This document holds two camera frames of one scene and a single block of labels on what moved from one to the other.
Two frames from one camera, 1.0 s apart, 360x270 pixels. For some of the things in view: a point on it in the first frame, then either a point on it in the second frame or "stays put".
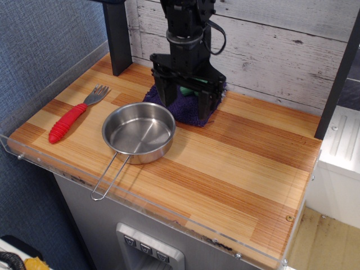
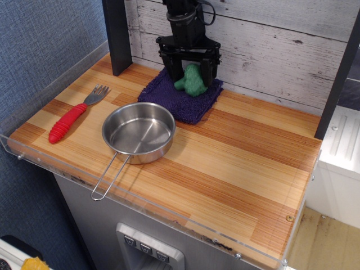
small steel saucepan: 143,131 stays put
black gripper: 189,60 → 188,41
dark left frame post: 116,19 stays put
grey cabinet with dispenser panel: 120,235 stays put
